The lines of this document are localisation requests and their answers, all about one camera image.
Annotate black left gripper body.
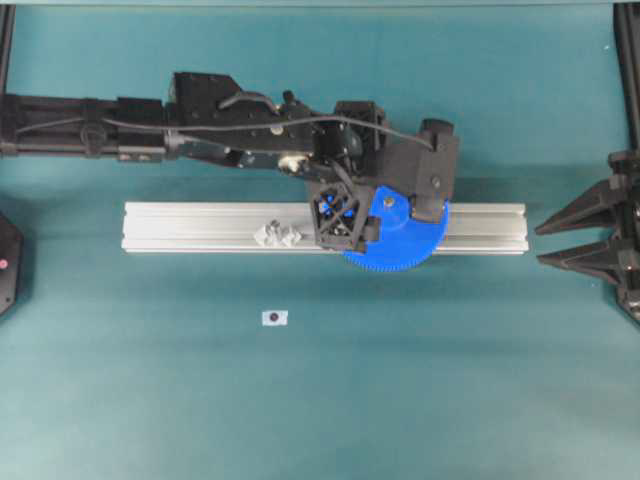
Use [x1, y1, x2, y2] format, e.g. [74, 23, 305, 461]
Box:
[609, 149, 639, 320]

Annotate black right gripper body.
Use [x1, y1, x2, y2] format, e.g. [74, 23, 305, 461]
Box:
[382, 119, 460, 221]

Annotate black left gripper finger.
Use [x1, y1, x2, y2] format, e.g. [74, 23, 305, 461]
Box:
[537, 238, 623, 286]
[535, 180, 620, 235]

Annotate large blue plastic gear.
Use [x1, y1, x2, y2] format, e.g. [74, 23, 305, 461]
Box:
[342, 187, 450, 272]

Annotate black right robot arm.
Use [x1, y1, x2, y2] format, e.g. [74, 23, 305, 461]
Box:
[1, 72, 459, 223]

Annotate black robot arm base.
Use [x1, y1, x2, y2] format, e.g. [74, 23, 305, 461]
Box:
[0, 214, 24, 317]

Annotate small white marker sticker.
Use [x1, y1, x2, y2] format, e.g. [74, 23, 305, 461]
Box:
[261, 310, 288, 326]

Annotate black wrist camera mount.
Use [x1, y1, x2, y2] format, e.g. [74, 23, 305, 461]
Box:
[305, 122, 386, 253]

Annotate black right frame post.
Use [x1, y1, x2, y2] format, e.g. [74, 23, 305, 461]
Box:
[613, 1, 639, 150]

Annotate black frame post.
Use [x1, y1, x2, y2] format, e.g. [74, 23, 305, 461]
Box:
[0, 4, 16, 95]
[613, 1, 639, 150]

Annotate silver aluminium extrusion rail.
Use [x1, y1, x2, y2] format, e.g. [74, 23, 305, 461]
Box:
[121, 202, 529, 256]

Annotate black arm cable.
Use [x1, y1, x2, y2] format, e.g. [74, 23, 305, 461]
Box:
[14, 89, 434, 151]

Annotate black left frame post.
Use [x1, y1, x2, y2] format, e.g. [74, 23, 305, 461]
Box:
[0, 4, 16, 95]

